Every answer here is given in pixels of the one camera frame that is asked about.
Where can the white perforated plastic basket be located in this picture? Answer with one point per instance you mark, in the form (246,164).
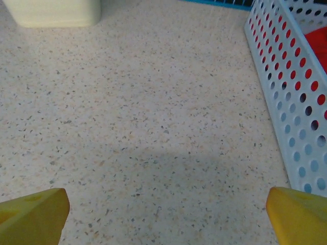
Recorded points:
(288,107)

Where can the cream knife block pink top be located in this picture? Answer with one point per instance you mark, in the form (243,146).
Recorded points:
(56,12)

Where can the red crumpled t-shirt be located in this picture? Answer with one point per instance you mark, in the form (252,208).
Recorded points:
(318,43)

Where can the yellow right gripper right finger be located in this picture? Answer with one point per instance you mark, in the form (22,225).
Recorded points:
(299,217)

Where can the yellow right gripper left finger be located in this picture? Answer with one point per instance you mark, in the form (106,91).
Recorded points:
(30,219)

